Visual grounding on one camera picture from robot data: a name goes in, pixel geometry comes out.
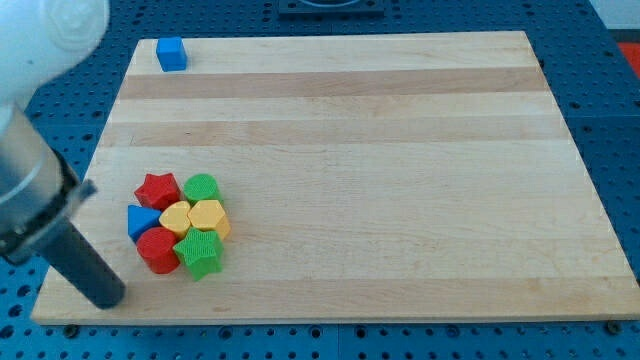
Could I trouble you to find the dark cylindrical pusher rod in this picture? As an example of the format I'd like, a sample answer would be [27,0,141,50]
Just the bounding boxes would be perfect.
[35,220,126,309]

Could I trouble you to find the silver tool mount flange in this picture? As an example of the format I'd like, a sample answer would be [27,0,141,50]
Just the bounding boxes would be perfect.
[1,105,97,264]

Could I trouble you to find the green star block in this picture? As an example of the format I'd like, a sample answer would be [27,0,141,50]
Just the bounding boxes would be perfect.
[173,227,224,281]

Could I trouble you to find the yellow hexagon block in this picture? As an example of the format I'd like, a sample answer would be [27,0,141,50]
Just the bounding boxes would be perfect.
[188,200,231,241]

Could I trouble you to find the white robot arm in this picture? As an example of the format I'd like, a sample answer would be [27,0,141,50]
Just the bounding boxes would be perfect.
[1,0,125,309]

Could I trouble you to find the red star block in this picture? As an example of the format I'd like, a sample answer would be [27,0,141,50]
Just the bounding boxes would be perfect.
[134,173,181,211]

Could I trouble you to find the blue triangle block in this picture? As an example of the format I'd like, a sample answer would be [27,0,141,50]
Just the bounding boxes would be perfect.
[127,205,161,243]

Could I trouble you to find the red cylinder block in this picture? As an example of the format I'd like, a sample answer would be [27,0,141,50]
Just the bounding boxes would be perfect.
[136,227,180,274]

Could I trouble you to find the yellow heart block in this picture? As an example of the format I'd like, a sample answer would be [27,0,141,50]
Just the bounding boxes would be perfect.
[159,201,191,240]

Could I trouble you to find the green cylinder block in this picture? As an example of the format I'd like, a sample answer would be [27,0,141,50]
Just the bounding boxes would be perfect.
[183,173,223,205]

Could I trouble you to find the blue cube block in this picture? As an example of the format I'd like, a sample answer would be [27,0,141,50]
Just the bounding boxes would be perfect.
[156,37,188,72]

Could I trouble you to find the wooden board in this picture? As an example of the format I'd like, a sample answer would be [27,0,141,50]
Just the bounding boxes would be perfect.
[32,31,639,326]

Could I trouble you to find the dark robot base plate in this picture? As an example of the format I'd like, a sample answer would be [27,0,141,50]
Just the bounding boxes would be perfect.
[274,0,385,18]

